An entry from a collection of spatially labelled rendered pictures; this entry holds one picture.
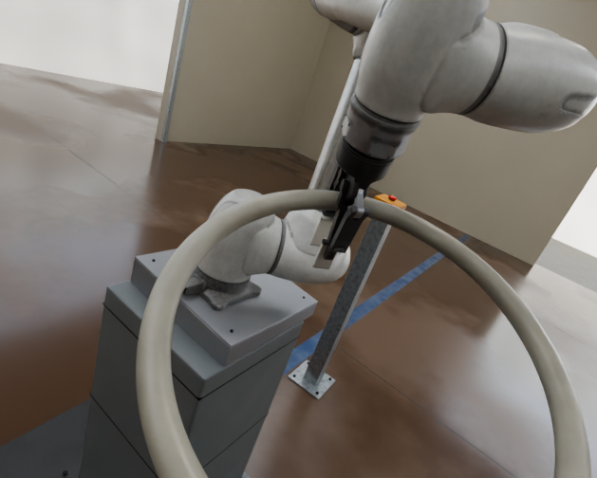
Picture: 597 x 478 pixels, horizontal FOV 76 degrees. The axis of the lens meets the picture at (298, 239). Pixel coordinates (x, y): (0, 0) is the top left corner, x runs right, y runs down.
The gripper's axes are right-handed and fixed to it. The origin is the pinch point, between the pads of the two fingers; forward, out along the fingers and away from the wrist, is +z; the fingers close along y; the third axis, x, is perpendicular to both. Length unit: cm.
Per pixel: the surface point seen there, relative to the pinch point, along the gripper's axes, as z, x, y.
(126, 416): 73, -34, 5
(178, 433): -10.9, -19.2, 33.8
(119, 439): 84, -36, 8
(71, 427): 125, -60, -8
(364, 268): 80, 52, -66
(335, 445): 138, 50, -7
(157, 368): -11.1, -21.8, 28.6
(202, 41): 167, -65, -505
